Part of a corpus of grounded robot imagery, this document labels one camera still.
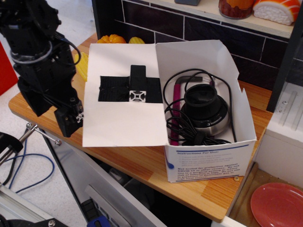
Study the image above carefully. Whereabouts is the yellow toy corn right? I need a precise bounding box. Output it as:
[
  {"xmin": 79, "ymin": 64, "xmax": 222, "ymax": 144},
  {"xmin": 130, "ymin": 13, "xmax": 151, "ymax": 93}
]
[{"xmin": 129, "ymin": 36, "xmax": 145, "ymax": 44}]

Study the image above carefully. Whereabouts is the white cardboard box with flap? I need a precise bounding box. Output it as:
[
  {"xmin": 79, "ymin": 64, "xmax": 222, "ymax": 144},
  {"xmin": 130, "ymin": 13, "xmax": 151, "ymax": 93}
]
[{"xmin": 82, "ymin": 40, "xmax": 256, "ymax": 183}]

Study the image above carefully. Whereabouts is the yellow toy corn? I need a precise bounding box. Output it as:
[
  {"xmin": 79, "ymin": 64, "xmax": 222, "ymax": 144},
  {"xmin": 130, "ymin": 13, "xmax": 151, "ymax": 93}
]
[
  {"xmin": 74, "ymin": 52, "xmax": 89, "ymax": 82},
  {"xmin": 129, "ymin": 36, "xmax": 145, "ymax": 44}
]

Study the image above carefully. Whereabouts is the metal clamp with screw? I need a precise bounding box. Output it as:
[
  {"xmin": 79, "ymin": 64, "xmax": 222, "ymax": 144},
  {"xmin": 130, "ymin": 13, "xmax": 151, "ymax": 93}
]
[{"xmin": 0, "ymin": 123, "xmax": 62, "ymax": 165}]

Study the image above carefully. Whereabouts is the orange toy pumpkin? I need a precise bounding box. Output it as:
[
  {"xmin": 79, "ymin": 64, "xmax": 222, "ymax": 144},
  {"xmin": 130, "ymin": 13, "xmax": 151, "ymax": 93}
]
[{"xmin": 97, "ymin": 34, "xmax": 126, "ymax": 44}]

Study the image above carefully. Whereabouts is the black silver 3D mouse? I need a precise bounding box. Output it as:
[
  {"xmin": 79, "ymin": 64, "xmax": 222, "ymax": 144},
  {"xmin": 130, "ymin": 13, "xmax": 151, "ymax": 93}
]
[{"xmin": 181, "ymin": 84, "xmax": 230, "ymax": 136}]

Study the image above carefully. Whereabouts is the red orange jar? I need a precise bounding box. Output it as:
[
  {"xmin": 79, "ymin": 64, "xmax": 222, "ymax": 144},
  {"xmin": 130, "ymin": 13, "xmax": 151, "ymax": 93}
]
[{"xmin": 218, "ymin": 0, "xmax": 255, "ymax": 19}]

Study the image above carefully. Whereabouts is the blue cable on floor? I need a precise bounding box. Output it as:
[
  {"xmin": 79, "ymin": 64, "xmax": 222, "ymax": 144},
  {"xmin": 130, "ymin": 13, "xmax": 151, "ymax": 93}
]
[{"xmin": 0, "ymin": 139, "xmax": 55, "ymax": 194}]

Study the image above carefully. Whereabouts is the grey block on shelf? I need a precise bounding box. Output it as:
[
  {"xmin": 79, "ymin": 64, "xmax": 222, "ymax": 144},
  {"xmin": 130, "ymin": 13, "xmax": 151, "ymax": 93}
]
[{"xmin": 174, "ymin": 0, "xmax": 200, "ymax": 6}]

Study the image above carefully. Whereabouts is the aluminium frame with bracket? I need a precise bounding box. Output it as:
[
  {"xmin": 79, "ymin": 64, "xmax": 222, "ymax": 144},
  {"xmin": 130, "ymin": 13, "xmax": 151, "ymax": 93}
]
[{"xmin": 0, "ymin": 185, "xmax": 66, "ymax": 227}]

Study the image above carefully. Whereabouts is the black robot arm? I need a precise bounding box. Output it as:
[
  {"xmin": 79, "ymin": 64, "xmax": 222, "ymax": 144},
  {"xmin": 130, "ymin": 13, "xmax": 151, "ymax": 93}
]
[{"xmin": 0, "ymin": 0, "xmax": 83, "ymax": 137}]

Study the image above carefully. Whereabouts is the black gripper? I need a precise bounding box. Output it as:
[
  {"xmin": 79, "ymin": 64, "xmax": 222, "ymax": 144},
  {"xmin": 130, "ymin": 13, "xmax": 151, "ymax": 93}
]
[{"xmin": 18, "ymin": 33, "xmax": 84, "ymax": 138}]

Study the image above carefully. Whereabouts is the white cabinet drawer front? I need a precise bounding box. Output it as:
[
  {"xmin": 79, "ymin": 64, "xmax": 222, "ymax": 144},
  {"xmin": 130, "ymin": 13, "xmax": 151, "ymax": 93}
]
[{"xmin": 45, "ymin": 138, "xmax": 164, "ymax": 227}]

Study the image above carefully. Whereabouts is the white orange sushi toy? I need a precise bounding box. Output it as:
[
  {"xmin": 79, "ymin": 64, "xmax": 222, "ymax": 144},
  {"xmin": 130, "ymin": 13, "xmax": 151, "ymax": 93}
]
[{"xmin": 253, "ymin": 0, "xmax": 302, "ymax": 26}]

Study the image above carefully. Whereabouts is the black coiled cable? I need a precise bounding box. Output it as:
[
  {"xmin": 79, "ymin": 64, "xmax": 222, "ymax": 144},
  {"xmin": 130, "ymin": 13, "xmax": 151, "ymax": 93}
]
[{"xmin": 163, "ymin": 69, "xmax": 237, "ymax": 146}]

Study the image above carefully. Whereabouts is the red panel at left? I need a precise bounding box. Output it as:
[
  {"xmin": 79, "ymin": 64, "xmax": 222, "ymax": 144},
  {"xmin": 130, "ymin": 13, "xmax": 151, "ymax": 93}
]
[{"xmin": 0, "ymin": 44, "xmax": 18, "ymax": 95}]

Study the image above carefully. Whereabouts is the yellow toy corn left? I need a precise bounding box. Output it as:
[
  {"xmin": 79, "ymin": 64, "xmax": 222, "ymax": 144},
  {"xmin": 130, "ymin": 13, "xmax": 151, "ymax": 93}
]
[{"xmin": 74, "ymin": 52, "xmax": 89, "ymax": 82}]

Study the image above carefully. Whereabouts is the wooden shelf board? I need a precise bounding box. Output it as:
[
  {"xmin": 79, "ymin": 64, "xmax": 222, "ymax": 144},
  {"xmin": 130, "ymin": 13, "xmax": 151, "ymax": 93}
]
[{"xmin": 145, "ymin": 0, "xmax": 294, "ymax": 38}]

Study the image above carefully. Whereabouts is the magenta handled hex key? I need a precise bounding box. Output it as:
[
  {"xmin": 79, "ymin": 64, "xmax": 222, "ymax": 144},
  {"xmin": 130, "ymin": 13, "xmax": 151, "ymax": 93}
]
[{"xmin": 170, "ymin": 76, "xmax": 203, "ymax": 146}]

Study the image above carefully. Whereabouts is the blue black handle tool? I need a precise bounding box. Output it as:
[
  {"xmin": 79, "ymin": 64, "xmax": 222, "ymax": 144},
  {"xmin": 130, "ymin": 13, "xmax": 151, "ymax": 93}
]
[{"xmin": 80, "ymin": 199, "xmax": 111, "ymax": 227}]

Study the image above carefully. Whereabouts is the black handle block on flap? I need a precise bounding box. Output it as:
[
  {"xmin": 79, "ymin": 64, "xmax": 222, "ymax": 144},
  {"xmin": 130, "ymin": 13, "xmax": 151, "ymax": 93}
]
[{"xmin": 129, "ymin": 65, "xmax": 147, "ymax": 102}]

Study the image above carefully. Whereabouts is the red plate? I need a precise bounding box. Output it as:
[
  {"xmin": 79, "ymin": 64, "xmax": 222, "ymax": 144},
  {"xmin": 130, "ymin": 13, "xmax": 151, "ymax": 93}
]
[{"xmin": 250, "ymin": 183, "xmax": 303, "ymax": 227}]

